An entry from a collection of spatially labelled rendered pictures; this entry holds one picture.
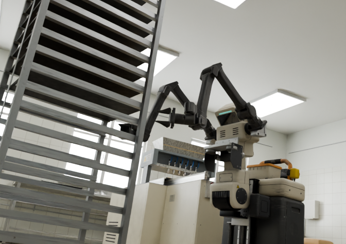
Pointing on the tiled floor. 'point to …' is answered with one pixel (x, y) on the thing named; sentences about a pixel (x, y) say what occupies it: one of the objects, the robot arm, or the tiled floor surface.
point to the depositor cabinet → (140, 215)
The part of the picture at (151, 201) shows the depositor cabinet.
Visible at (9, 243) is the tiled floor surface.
